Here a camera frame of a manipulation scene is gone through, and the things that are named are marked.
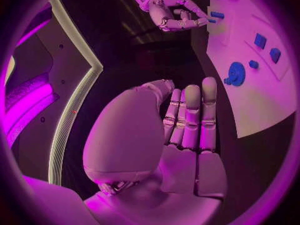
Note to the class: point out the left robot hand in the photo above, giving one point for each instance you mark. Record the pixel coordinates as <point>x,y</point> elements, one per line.
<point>126,135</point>

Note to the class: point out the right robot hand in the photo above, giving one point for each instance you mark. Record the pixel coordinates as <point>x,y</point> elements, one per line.
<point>161,13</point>

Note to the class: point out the small blue peg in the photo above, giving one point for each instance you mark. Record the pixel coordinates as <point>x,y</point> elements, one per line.
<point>253,64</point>
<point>212,20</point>

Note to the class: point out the blue gear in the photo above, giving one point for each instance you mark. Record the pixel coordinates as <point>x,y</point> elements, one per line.
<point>237,74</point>

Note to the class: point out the white task board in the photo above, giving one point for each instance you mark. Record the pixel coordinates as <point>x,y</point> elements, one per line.
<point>253,101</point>

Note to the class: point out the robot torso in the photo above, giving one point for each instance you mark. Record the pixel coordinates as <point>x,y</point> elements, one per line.
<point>58,78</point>

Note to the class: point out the blue block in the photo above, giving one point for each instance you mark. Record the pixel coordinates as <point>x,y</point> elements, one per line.
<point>260,40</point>
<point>275,55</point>

